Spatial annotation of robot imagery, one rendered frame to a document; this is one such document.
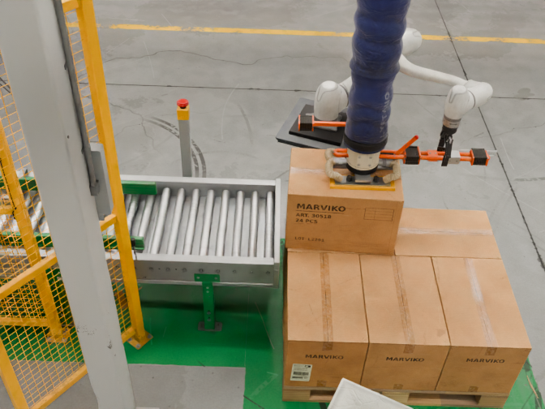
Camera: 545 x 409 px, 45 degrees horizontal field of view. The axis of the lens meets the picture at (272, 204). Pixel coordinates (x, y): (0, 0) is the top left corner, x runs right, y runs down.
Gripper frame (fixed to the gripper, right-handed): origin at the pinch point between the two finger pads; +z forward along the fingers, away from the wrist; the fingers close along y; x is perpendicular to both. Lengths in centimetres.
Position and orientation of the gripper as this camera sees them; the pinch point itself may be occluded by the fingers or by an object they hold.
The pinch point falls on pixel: (442, 156)
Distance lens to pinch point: 354.5
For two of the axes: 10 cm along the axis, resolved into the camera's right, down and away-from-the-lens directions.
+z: -0.3, 7.4, 6.7
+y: -0.4, 6.7, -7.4
